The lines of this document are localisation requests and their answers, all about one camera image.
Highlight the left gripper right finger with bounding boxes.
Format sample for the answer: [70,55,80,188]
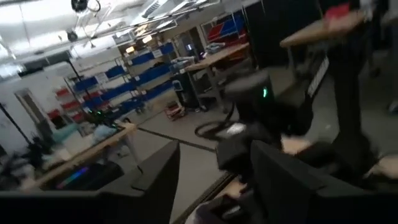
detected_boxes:
[251,140,398,224]

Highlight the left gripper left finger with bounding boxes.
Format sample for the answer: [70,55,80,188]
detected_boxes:
[0,140,181,224]

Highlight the keyboard with rainbow light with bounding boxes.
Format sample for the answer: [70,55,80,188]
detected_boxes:
[42,161,125,191]

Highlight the long wooden table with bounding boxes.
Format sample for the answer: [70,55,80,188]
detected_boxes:
[21,123,139,191]

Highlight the wooden workbench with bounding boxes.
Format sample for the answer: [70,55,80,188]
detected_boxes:
[183,42,251,113]

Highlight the blue grey cloth rolls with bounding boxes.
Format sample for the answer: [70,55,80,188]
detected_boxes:
[204,42,227,55]

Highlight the shelving with blue bins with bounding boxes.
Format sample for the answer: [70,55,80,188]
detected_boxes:
[70,42,180,125]

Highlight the red blue storage bins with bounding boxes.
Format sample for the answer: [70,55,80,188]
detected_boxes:
[206,12,249,44]

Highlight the black partition panel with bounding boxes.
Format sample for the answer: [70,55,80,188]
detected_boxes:
[242,0,324,69]

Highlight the wooden table with red item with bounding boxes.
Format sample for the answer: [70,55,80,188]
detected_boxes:
[279,9,368,49]

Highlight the coiled black cable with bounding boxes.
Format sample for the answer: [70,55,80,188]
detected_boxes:
[194,119,239,141]

